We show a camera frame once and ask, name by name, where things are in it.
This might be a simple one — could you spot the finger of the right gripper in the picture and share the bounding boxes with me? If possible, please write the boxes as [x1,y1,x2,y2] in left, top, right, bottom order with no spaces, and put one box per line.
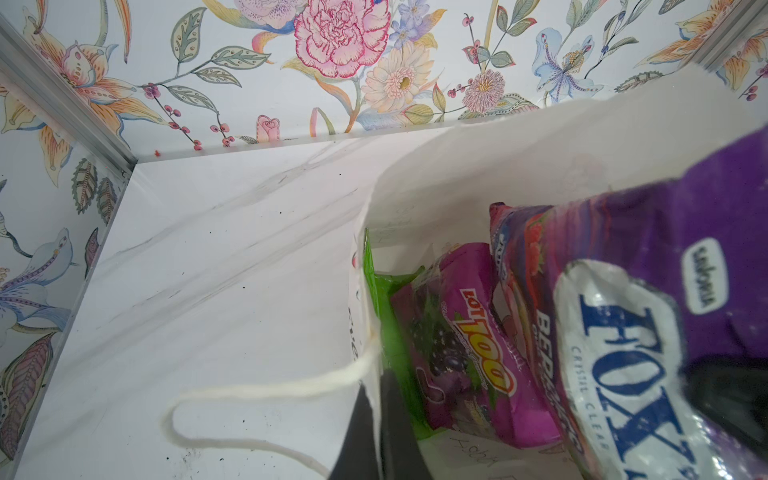
[685,356,767,460]

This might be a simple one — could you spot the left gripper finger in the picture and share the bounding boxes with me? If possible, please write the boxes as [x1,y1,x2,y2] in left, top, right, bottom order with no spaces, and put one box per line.
[329,369,432,480]

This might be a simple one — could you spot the magenta purple snack bag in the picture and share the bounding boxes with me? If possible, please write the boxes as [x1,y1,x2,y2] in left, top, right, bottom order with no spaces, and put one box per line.
[390,243,560,449]

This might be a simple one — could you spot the purple white snack packet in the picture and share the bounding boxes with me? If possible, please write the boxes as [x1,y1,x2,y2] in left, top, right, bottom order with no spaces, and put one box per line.
[489,129,767,479]

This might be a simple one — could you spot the green chips bag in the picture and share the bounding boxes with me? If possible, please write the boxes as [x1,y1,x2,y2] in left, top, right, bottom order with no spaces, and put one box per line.
[363,230,436,440]

